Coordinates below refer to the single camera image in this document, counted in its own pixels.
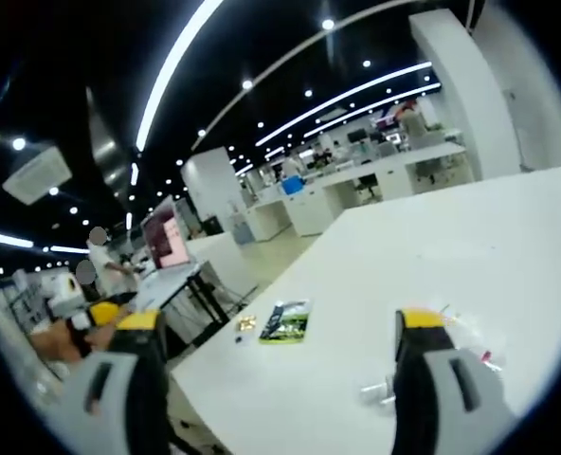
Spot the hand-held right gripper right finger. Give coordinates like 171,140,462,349
389,307,516,455

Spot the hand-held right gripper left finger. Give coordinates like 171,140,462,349
56,310,172,455

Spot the person's left hand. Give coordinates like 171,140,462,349
27,318,117,367

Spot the clear plastic bag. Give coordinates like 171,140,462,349
429,297,510,376

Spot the white table with black legs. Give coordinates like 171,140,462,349
136,259,230,345

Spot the pink display screen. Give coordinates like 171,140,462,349
141,207,192,272

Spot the ceiling air conditioner unit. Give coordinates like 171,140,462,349
1,145,74,206

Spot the row of white office desks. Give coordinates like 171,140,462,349
240,139,476,246

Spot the black office chair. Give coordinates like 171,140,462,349
354,173,380,203

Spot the blue box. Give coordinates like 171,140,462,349
280,176,306,196

